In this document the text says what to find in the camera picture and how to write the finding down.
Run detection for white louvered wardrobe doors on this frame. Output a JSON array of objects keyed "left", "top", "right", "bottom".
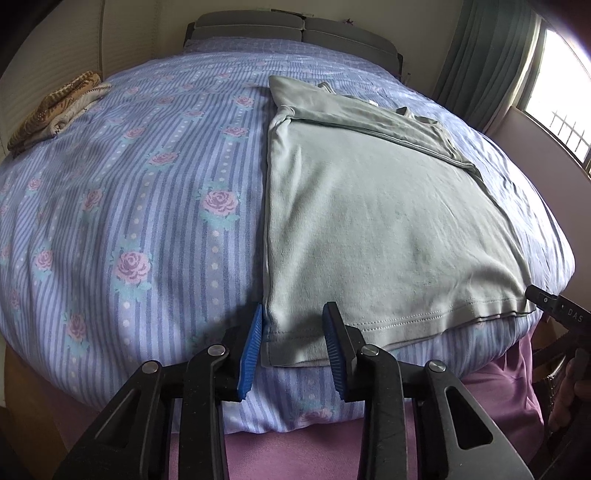
[{"left": 1, "top": 1, "right": 161, "bottom": 156}]

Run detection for person's right hand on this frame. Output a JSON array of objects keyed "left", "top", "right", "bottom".
[{"left": 548, "top": 359, "right": 591, "bottom": 432}]

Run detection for grey padded headboard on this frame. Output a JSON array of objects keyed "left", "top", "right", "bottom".
[{"left": 184, "top": 9, "right": 404, "bottom": 78}]

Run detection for light green long-sleeve shirt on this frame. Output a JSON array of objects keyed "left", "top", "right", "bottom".
[{"left": 263, "top": 76, "right": 532, "bottom": 367}]

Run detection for folded brown patterned clothes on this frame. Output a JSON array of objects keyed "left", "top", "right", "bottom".
[{"left": 7, "top": 71, "right": 112, "bottom": 156}]

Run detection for teal green curtain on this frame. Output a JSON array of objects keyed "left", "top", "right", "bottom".
[{"left": 434, "top": 1, "right": 540, "bottom": 133}]

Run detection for blue floral striped bedsheet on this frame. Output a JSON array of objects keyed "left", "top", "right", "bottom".
[{"left": 1, "top": 38, "right": 575, "bottom": 433}]

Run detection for window with metal grille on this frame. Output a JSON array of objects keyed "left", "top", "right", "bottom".
[{"left": 517, "top": 23, "right": 590, "bottom": 172}]

